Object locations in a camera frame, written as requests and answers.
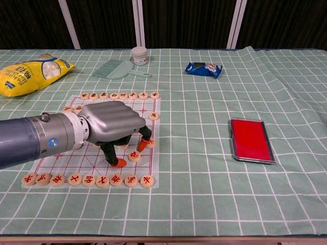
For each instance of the black partition panel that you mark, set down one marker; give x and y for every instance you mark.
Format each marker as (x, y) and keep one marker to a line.
(286, 23)
(25, 23)
(189, 23)
(102, 23)

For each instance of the blue cookie packet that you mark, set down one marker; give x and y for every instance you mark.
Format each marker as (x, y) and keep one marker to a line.
(201, 69)

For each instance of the mint green mini brush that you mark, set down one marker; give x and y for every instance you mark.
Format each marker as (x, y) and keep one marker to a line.
(103, 69)

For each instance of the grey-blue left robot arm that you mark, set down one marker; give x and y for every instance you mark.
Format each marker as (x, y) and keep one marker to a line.
(25, 140)

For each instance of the green checked tablecloth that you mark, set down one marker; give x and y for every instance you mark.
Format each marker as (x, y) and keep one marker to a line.
(204, 191)

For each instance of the small white jar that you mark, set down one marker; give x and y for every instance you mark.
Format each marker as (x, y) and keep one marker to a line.
(139, 57)

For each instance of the white partition frame post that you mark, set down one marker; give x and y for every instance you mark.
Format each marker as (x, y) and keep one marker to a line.
(140, 25)
(236, 24)
(69, 24)

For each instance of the white xiangqi board sheet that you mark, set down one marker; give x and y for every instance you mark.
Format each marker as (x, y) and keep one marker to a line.
(143, 168)

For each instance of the red ink pad case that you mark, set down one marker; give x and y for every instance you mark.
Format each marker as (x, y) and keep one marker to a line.
(253, 140)

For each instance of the yellow candy bag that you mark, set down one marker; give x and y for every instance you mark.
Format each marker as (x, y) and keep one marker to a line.
(20, 81)

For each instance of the mint green mini dustpan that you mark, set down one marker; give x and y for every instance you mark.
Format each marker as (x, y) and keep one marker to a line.
(122, 70)

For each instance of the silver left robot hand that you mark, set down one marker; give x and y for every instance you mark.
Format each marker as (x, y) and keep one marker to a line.
(112, 120)

